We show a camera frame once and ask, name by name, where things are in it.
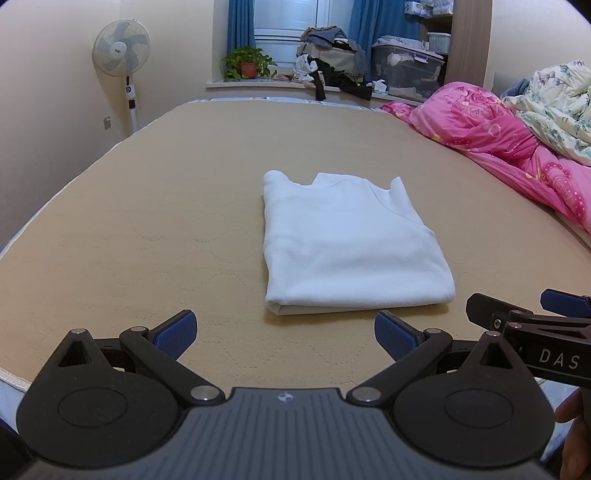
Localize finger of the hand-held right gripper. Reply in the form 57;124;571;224
465;293;546;331
540;288;591;320

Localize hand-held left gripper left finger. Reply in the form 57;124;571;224
44;310;225;407

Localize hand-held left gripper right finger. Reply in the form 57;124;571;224
346;310;527;407

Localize white shirt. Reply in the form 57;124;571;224
262;169;457;317

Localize pile of dark clothes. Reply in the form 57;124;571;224
293;26;374;102

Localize person's right hand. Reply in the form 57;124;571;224
553;391;591;480

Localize bed with tan mat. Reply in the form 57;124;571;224
0;96;591;480

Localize pink floral quilt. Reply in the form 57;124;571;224
380;80;591;253

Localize white floral quilt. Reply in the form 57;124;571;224
501;59;591;168

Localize grey blue cloth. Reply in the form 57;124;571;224
501;78;531;99

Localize clear plastic storage bin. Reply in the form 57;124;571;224
370;35;448;103

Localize white window sill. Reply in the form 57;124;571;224
205;78;426;105

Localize wooden shelf unit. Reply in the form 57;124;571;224
417;0;495;92

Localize white storage basket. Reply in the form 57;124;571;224
425;31;452;56

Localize potted green plant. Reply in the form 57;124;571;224
222;45;278;84

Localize white standing fan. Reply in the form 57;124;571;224
92;18;152;136

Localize stack of white packets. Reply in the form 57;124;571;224
403;0;456;20

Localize blue curtain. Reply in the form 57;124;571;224
226;0;256;54
348;0;421;48

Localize window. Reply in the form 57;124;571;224
252;0;354;71

